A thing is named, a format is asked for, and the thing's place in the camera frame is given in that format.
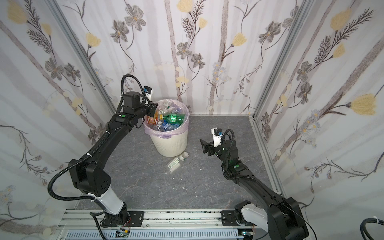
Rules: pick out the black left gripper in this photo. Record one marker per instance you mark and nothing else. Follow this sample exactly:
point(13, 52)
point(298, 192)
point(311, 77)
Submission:
point(151, 109)

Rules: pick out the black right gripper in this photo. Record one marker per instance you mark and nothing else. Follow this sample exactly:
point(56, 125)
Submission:
point(210, 149)

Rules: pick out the red yellow drink bottle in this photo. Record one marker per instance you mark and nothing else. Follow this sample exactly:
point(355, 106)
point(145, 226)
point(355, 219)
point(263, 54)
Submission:
point(154, 120)

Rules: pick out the blue label water bottle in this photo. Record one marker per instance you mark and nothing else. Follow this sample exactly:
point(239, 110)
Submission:
point(158, 128)

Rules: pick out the white green label bottle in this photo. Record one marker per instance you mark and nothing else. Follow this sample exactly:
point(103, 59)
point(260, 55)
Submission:
point(175, 163)

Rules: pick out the clear bottle green cap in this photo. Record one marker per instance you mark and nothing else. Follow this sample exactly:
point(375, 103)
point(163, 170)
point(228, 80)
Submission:
point(169, 106)

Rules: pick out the blue label bottle white cap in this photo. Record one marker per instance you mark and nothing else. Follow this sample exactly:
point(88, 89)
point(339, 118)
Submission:
point(169, 127)

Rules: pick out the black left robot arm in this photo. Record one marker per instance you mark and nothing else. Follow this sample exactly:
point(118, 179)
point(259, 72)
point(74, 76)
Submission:
point(87, 173)

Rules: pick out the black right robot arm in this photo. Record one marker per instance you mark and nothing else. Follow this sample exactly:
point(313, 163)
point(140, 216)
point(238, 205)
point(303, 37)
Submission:
point(281, 218)

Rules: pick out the pink bin liner bag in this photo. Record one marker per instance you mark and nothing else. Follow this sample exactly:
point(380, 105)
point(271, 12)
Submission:
point(183, 128)

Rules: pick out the cream plastic waste bin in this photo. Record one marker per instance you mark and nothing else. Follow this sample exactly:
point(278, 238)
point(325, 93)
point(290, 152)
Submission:
point(171, 147)

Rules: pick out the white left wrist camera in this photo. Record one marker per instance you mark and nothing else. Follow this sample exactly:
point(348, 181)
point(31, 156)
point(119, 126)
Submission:
point(148, 92)

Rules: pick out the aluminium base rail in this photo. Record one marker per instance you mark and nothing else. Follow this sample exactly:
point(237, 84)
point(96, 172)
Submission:
point(80, 225)

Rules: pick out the white slotted cable duct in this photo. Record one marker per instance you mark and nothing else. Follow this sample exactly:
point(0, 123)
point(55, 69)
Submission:
point(188, 234)

